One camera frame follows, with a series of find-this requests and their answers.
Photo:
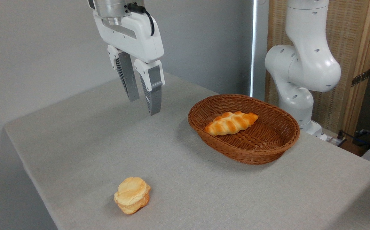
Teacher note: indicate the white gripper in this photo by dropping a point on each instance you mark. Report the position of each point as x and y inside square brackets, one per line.
[143, 40]

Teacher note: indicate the braided golden bread loaf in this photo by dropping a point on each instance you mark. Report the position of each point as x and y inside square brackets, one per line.
[231, 124]

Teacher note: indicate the round pale bread bun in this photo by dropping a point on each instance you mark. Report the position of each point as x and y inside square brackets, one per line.
[131, 195]

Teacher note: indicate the brown wicker oval basket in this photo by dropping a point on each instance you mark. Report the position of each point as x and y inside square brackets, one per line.
[252, 147]

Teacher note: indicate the white power strip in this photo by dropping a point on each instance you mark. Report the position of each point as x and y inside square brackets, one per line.
[335, 140]

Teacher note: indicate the dark metal screen hinge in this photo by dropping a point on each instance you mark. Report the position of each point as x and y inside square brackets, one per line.
[360, 78]

